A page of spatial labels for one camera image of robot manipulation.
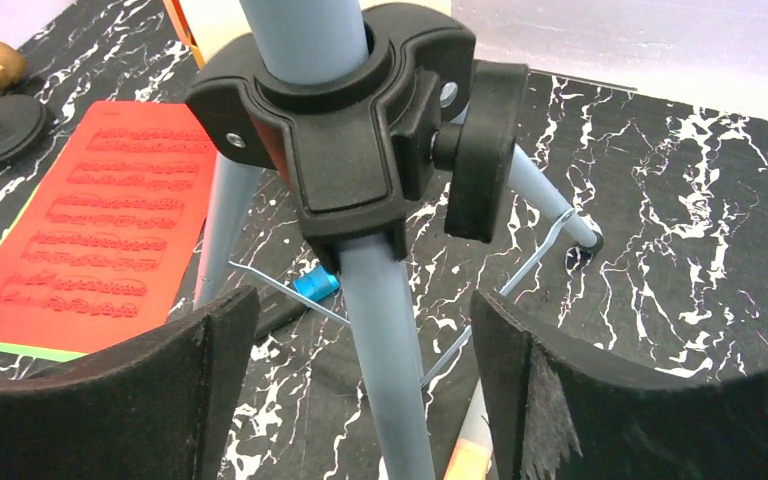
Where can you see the round three-drawer storage box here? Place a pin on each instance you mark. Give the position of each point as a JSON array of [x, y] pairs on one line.
[[225, 20]]

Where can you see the orange white highlighter pen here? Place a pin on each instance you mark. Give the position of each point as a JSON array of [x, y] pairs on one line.
[[473, 451]]

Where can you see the green sheet music page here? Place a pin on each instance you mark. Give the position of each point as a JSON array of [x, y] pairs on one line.
[[36, 352]]

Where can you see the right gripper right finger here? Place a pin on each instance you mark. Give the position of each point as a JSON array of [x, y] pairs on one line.
[[560, 408]]

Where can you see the red sheet music page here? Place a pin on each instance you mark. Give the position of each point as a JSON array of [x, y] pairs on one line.
[[100, 253]]

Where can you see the light blue music stand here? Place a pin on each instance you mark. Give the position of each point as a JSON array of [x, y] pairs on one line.
[[356, 108]]

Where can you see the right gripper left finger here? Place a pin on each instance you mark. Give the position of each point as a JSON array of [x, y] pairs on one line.
[[156, 406]]

